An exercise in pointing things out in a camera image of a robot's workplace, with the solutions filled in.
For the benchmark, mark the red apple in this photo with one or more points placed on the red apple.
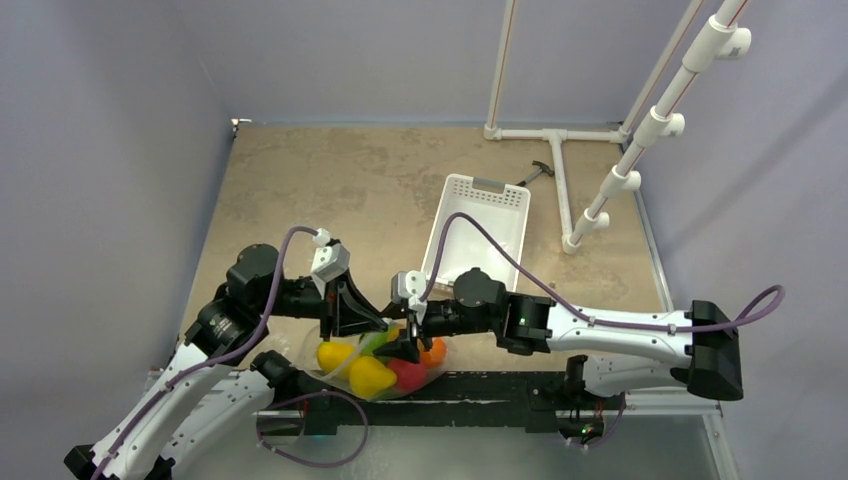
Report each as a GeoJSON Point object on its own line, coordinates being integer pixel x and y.
{"type": "Point", "coordinates": [409, 376]}

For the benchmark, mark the white pvc pipe frame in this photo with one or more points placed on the white pvc pipe frame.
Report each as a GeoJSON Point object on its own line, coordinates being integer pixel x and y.
{"type": "Point", "coordinates": [653, 115]}

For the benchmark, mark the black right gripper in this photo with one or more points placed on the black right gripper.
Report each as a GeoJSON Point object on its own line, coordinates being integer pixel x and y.
{"type": "Point", "coordinates": [416, 325]}

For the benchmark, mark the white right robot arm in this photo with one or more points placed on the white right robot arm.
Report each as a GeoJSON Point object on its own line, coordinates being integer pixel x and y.
{"type": "Point", "coordinates": [614, 351]}

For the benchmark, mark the yellow bell pepper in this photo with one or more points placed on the yellow bell pepper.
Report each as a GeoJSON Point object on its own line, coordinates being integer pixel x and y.
{"type": "Point", "coordinates": [368, 377]}

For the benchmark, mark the black hammer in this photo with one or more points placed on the black hammer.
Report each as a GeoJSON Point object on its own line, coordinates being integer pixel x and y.
{"type": "Point", "coordinates": [540, 169]}

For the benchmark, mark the green ridged squash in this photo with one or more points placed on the green ridged squash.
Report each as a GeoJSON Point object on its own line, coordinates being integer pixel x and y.
{"type": "Point", "coordinates": [371, 341]}

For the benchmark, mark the yellow mango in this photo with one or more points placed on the yellow mango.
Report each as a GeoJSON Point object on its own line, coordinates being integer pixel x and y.
{"type": "Point", "coordinates": [331, 355]}

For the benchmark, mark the orange fruit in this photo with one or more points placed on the orange fruit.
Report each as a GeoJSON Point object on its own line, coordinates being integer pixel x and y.
{"type": "Point", "coordinates": [435, 356]}

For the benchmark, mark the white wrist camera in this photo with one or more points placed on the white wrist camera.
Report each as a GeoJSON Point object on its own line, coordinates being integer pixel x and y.
{"type": "Point", "coordinates": [331, 258]}
{"type": "Point", "coordinates": [407, 289]}

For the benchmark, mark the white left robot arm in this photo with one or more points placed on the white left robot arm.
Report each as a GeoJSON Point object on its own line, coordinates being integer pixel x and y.
{"type": "Point", "coordinates": [202, 392]}

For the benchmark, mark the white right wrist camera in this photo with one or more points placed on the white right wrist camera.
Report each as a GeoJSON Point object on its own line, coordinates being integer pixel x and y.
{"type": "Point", "coordinates": [407, 289]}

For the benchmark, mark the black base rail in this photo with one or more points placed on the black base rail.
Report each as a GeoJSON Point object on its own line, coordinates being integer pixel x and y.
{"type": "Point", "coordinates": [533, 401]}

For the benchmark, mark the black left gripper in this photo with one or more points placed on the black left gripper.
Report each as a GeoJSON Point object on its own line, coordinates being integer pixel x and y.
{"type": "Point", "coordinates": [354, 313]}

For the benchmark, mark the clear zip top bag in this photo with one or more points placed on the clear zip top bag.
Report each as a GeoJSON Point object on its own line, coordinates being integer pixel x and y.
{"type": "Point", "coordinates": [306, 360]}

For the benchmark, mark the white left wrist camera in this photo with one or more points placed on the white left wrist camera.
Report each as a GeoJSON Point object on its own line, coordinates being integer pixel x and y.
{"type": "Point", "coordinates": [331, 258]}

